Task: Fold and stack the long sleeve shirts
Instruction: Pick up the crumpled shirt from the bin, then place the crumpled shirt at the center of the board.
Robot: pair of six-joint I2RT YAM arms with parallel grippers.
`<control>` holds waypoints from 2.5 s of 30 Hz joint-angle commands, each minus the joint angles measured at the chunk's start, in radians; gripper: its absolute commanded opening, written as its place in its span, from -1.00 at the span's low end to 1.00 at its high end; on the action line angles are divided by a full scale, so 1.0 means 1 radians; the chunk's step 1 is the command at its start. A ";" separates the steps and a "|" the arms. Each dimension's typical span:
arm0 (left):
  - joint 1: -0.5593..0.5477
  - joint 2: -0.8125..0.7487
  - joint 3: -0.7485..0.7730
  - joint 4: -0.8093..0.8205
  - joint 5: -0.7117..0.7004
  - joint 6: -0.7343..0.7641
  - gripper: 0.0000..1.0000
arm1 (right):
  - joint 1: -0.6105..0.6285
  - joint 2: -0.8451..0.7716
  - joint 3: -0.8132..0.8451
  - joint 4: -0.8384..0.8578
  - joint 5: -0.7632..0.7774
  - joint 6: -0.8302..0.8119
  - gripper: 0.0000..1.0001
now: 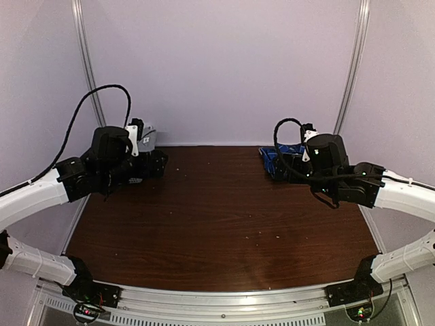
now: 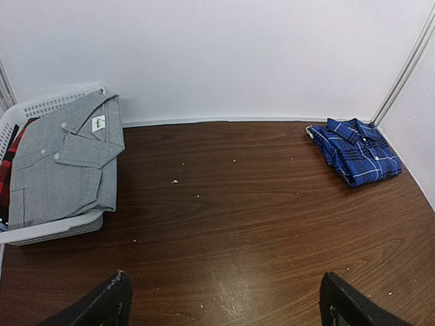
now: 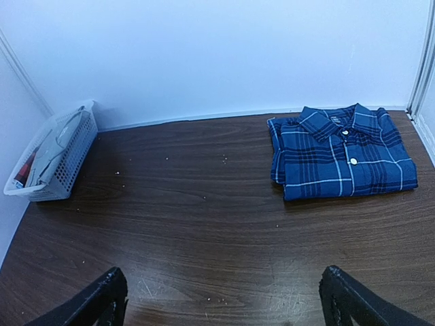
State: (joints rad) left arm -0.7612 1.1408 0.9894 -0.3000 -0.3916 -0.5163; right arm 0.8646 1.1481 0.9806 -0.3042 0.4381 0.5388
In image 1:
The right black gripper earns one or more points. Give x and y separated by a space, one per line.
281 168

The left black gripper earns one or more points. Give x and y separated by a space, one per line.
147 173

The grey long sleeve shirt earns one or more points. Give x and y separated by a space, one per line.
148 139

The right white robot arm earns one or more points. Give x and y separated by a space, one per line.
332 180

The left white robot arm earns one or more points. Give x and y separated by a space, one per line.
117 156

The blue plaid folded shirt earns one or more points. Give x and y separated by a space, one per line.
274 167

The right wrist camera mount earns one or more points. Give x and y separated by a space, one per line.
307 132

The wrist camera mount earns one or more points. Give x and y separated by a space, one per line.
307 132
135 131

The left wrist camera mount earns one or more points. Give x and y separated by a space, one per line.
135 131

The right aluminium corner post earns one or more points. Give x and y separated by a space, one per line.
354 65

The aluminium corner post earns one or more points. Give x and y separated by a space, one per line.
354 65
80 27

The left aluminium corner post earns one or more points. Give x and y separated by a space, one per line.
80 27

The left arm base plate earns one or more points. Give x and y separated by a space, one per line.
98 299

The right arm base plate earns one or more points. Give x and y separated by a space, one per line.
352 291

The aluminium front rail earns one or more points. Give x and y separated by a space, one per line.
297 306

